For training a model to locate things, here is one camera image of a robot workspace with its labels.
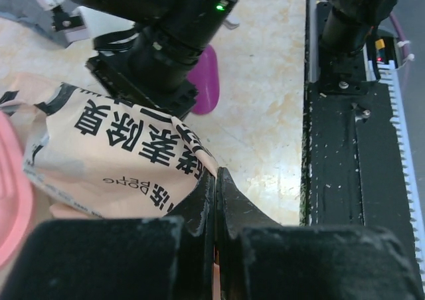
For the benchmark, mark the pink litter box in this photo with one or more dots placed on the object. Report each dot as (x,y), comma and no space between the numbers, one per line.
(17,194)

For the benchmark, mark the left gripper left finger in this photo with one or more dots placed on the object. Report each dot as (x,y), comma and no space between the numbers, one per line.
(194,269)

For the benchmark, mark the grey beige folded cloth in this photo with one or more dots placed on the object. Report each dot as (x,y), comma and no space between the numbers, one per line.
(30,14)

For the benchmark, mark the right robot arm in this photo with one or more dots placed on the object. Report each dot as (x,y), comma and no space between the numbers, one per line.
(149,63)

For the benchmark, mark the beige cat litter bag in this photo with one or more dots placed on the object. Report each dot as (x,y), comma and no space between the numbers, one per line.
(103,156)

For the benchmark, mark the purple plastic scoop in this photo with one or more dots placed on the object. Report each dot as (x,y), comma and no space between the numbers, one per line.
(205,77)

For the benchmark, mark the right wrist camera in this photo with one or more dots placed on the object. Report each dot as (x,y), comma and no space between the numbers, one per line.
(61,20)

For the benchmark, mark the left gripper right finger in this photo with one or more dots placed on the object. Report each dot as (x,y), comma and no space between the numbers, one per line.
(234,212)

